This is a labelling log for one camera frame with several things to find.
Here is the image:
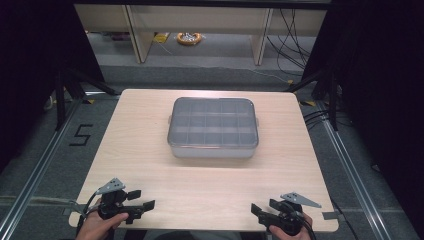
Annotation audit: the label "aluminium floor rail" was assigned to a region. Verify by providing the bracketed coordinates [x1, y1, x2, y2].
[318, 99, 392, 240]
[0, 95, 85, 240]

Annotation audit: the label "grey compartment storage box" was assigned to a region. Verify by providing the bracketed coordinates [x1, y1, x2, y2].
[166, 96, 261, 159]

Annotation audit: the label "hand-held gripper cable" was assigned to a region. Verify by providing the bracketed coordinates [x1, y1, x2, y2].
[75, 190, 102, 238]
[300, 213, 318, 240]

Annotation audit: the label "left hand-held gripper cable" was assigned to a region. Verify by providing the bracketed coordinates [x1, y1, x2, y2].
[75, 190, 102, 238]

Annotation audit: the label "black floor cables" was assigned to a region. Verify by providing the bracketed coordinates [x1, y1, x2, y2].
[302, 108, 349, 132]

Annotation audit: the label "orange ring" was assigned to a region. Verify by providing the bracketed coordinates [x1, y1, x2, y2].
[175, 31, 203, 47]

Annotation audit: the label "person's right hand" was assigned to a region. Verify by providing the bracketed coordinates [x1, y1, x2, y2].
[268, 213, 315, 240]

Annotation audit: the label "black metal stand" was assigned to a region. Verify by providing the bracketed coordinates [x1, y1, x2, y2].
[54, 67, 121, 132]
[284, 67, 342, 132]

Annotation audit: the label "beige wooden shelf unit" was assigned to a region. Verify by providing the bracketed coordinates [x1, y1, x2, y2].
[73, 3, 328, 67]

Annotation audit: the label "yellow packet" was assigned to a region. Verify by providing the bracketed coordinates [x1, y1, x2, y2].
[152, 32, 171, 44]

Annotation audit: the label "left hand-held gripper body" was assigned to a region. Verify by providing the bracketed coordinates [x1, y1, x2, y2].
[95, 177, 136, 225]

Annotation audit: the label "black curtain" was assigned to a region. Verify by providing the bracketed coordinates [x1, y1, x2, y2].
[301, 0, 424, 239]
[0, 0, 106, 174]

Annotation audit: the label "bundle of black cables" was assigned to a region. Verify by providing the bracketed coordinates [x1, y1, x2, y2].
[265, 8, 318, 78]

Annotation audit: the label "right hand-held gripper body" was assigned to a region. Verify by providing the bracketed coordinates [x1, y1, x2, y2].
[263, 191, 323, 237]

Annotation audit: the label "right hand-held gripper cable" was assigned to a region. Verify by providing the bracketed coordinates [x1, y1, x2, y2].
[300, 213, 318, 240]

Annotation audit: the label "grey tape strip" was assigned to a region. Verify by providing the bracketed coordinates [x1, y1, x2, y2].
[321, 210, 340, 221]

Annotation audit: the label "person's left hand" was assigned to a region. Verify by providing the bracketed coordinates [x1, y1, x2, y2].
[75, 198, 130, 240]

